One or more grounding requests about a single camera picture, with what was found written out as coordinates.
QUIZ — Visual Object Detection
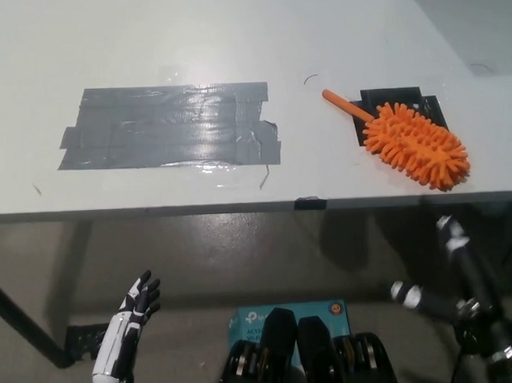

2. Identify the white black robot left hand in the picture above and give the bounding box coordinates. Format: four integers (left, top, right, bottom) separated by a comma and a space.
88, 269, 165, 383

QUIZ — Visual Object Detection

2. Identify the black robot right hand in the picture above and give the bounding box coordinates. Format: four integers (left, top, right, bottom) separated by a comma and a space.
387, 211, 512, 375

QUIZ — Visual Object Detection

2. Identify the orange microfibre duster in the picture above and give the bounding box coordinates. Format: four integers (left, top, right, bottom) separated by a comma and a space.
321, 82, 472, 197

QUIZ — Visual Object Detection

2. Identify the black table leg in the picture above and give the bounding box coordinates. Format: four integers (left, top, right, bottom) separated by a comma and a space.
0, 273, 77, 372

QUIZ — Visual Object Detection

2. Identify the teal router box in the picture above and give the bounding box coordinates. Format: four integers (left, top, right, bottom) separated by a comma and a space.
225, 300, 353, 358

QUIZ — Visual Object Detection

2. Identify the black tape patch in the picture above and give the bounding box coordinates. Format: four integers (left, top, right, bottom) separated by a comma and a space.
347, 85, 451, 148

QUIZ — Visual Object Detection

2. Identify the grey duct tape patch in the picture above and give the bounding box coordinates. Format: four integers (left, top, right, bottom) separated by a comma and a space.
54, 81, 282, 173

